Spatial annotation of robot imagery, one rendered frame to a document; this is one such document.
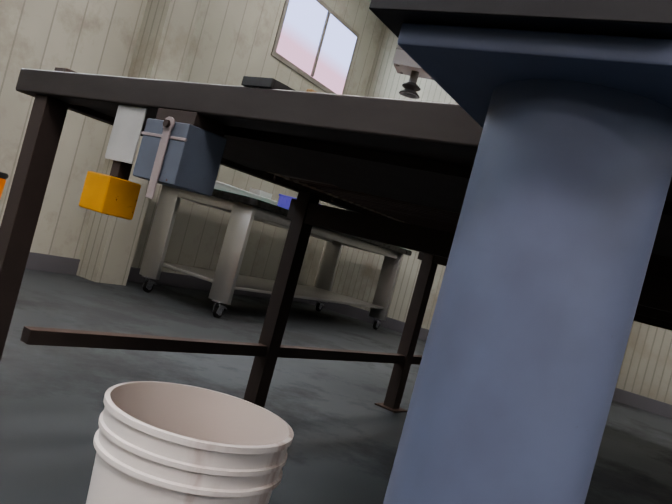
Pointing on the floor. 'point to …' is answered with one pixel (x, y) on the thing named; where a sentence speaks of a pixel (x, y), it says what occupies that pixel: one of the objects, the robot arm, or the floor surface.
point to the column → (536, 260)
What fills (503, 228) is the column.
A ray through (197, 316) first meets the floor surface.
